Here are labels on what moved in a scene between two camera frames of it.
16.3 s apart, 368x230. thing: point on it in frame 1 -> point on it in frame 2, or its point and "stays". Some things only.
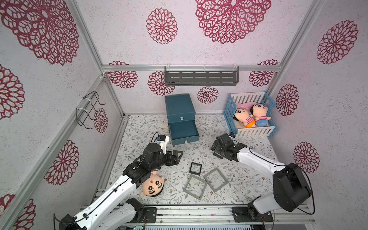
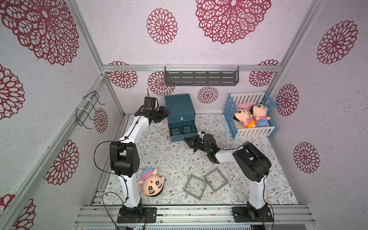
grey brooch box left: x=195 y=187 stays
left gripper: x=175 y=160 -> x=164 y=112
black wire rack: x=82 y=115 stays
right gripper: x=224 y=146 -> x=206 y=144
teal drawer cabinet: x=181 y=116 stays
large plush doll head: x=153 y=186 stays
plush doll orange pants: x=242 y=116 stays
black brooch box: x=195 y=168 -> x=187 y=129
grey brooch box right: x=215 y=179 stays
